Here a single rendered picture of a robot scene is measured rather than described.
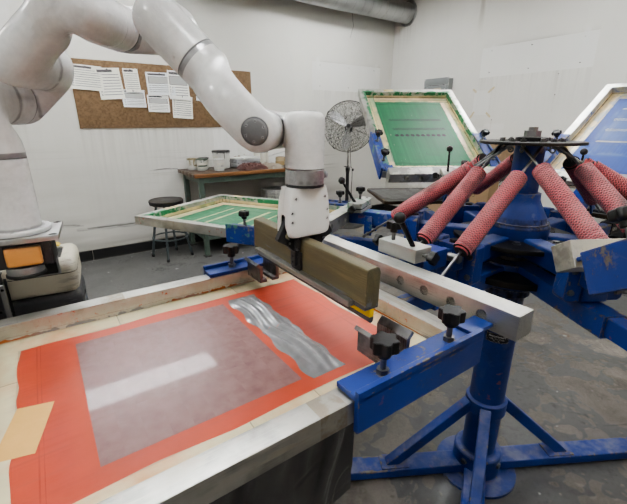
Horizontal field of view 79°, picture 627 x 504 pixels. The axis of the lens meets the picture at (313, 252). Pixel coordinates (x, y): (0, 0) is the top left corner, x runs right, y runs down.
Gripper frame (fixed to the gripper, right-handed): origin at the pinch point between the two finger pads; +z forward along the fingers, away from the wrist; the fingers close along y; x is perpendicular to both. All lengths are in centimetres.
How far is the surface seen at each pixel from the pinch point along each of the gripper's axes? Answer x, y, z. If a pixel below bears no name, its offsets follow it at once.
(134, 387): 3.6, 35.4, 14.1
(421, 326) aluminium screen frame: 19.5, -15.0, 11.7
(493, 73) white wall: -217, -412, -84
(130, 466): 19.3, 39.0, 14.1
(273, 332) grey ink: 2.1, 8.9, 13.6
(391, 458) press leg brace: -16, -54, 101
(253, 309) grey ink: -8.8, 7.9, 13.4
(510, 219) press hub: 2, -77, 2
